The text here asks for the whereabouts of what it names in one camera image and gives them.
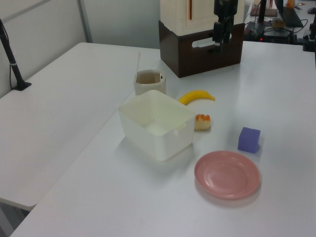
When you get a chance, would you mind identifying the pink plastic plate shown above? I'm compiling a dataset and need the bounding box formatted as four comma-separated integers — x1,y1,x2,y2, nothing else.
194,150,261,200

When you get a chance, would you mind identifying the black clamp mount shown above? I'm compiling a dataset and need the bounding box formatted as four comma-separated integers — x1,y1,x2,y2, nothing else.
301,22,316,52

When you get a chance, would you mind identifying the black monitor stand pole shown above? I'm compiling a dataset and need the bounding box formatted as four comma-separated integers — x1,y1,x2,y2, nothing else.
256,0,268,23

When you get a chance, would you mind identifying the beige trash can body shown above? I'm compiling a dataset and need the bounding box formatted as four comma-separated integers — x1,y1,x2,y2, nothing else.
133,69,167,96

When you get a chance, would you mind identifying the toy sushi with orange topping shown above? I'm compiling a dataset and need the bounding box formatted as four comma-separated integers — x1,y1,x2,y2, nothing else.
194,113,212,131

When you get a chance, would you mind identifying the cream toy cabinet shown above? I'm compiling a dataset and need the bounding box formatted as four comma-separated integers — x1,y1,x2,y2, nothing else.
159,0,245,35

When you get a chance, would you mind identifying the white bar handle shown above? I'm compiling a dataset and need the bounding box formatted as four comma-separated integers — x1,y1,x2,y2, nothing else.
191,34,233,49

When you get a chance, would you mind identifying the cream rectangular plastic container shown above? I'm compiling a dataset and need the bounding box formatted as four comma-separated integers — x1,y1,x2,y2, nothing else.
118,89,197,162

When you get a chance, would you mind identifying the black camera stand with clamp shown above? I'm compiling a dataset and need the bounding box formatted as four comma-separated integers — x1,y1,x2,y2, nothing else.
0,18,32,91

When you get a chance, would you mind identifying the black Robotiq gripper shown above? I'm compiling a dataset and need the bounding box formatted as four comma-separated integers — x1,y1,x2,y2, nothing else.
213,0,239,53

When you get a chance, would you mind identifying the black equipment with red light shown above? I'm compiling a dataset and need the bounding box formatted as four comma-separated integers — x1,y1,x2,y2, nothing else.
244,21,298,44

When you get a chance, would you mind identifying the dark brown wooden box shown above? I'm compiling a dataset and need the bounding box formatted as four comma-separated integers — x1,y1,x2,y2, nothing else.
158,19,245,79

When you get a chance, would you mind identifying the purple foam cube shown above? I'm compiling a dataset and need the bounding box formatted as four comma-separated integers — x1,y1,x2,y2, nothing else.
237,126,261,154

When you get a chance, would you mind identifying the yellow toy banana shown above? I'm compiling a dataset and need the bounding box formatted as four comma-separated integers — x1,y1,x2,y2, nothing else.
178,89,216,106

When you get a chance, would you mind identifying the black keyboard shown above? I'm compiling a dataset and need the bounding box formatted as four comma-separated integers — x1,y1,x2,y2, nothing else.
280,4,304,27

